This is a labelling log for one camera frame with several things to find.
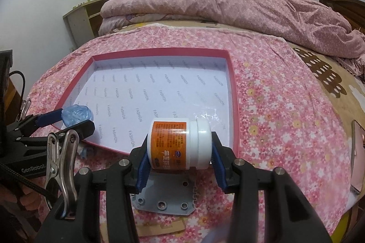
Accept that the pink floral bed sheet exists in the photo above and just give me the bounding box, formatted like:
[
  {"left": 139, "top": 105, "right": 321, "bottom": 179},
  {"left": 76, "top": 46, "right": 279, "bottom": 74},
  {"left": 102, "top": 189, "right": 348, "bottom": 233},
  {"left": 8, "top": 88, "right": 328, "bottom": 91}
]
[{"left": 29, "top": 25, "right": 350, "bottom": 232}]

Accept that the person's left hand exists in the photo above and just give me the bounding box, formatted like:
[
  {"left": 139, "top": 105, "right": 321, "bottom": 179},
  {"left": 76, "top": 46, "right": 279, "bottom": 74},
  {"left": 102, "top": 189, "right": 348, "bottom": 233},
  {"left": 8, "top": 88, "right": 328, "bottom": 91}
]
[{"left": 1, "top": 185, "right": 41, "bottom": 211}]

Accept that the brown patterned blanket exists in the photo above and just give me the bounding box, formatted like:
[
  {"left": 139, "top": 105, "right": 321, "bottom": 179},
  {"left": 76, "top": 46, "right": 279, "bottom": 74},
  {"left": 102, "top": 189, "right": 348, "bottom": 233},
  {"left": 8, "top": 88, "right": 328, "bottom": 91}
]
[{"left": 289, "top": 43, "right": 364, "bottom": 137}]

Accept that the grey plastic mounting plate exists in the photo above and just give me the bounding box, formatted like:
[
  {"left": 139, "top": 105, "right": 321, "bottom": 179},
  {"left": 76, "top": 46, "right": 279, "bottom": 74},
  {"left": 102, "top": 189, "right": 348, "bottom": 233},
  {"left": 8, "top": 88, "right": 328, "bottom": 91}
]
[{"left": 132, "top": 169, "right": 198, "bottom": 216}]

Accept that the pink quilted duvet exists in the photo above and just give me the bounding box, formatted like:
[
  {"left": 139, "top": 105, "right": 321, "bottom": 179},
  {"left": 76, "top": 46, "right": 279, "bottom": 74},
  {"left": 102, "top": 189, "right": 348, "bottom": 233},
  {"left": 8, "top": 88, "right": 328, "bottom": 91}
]
[{"left": 99, "top": 0, "right": 364, "bottom": 76}]

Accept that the white pill bottle orange label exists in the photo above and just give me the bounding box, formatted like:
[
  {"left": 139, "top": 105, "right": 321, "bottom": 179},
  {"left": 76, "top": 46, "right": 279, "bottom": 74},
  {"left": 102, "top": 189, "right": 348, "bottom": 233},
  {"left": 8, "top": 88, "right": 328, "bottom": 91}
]
[{"left": 147, "top": 118, "right": 213, "bottom": 171}]

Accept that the silver metal spring clip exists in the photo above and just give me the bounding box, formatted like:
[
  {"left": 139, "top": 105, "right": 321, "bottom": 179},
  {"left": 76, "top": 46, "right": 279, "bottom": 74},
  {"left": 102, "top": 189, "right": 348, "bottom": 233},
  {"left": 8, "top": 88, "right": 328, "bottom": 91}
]
[{"left": 44, "top": 130, "right": 79, "bottom": 219}]

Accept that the green bedside shelf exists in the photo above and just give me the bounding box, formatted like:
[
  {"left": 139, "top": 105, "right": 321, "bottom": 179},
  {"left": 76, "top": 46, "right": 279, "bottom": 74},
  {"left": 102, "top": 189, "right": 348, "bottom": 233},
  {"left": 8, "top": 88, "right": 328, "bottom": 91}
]
[{"left": 63, "top": 0, "right": 109, "bottom": 48}]

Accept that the blue oval plastic disc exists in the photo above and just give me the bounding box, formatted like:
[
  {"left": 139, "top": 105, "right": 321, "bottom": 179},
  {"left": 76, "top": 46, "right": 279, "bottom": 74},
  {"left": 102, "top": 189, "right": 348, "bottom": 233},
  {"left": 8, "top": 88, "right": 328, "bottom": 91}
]
[{"left": 61, "top": 104, "right": 93, "bottom": 127}]

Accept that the red shallow cardboard box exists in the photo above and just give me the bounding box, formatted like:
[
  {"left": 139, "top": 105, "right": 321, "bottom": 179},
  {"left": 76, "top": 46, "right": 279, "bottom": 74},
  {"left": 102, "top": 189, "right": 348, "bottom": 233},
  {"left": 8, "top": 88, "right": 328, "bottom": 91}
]
[{"left": 56, "top": 48, "right": 239, "bottom": 154}]

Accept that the wooden mallet shaped piece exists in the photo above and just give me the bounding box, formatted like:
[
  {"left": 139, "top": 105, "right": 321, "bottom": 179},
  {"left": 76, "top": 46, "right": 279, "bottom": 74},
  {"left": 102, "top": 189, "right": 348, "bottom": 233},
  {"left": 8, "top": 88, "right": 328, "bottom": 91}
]
[{"left": 137, "top": 219, "right": 186, "bottom": 237}]

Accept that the smartphone with pink case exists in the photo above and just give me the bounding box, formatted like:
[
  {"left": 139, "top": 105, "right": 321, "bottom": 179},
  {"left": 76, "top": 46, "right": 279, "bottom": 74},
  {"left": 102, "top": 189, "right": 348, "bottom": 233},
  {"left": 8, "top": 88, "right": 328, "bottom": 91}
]
[{"left": 351, "top": 120, "right": 365, "bottom": 195}]

